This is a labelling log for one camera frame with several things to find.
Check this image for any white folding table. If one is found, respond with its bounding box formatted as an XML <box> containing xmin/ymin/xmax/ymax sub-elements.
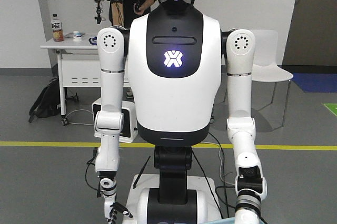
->
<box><xmin>39</xmin><ymin>33</ymin><xmax>132</xmax><ymax>126</ymax></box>

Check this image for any brown drink bottle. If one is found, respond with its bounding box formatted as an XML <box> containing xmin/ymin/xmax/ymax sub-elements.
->
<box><xmin>51</xmin><ymin>14</ymin><xmax>64</xmax><ymax>42</ymax></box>

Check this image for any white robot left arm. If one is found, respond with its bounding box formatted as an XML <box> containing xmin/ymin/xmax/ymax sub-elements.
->
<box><xmin>95</xmin><ymin>27</ymin><xmax>126</xmax><ymax>223</ymax></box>

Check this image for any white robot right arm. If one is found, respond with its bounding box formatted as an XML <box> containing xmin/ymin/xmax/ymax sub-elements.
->
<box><xmin>226</xmin><ymin>29</ymin><xmax>267</xmax><ymax>223</ymax></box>

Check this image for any black backpack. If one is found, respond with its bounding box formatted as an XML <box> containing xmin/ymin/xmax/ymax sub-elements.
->
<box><xmin>28</xmin><ymin>78</ymin><xmax>61</xmax><ymax>123</ymax></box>

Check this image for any white humanoid robot body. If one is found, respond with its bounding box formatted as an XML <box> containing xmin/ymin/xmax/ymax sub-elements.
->
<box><xmin>128</xmin><ymin>0</ymin><xmax>222</xmax><ymax>223</ymax></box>

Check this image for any light blue plastic basket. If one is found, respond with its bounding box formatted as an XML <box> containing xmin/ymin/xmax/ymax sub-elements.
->
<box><xmin>204</xmin><ymin>217</ymin><xmax>263</xmax><ymax>224</ymax></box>

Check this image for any white plastic chair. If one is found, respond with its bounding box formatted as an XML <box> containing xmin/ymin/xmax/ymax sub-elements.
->
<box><xmin>223</xmin><ymin>29</ymin><xmax>294</xmax><ymax>127</ymax></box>

